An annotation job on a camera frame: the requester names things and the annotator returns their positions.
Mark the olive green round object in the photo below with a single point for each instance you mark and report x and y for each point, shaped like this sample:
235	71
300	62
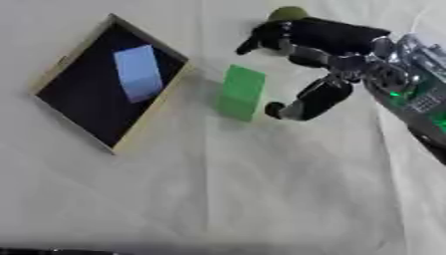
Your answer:
287	14

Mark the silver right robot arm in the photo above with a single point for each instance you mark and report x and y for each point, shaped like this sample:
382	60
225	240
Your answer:
410	86

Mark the green rectangular block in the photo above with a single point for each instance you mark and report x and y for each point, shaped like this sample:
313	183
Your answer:
241	93

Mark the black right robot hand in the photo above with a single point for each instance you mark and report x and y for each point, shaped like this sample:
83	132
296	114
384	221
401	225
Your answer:
332	37

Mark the blue rectangular block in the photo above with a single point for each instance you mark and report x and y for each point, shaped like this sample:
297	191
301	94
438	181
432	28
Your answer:
138	73

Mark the tan cardboard box black inside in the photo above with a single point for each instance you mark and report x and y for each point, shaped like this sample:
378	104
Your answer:
104	88

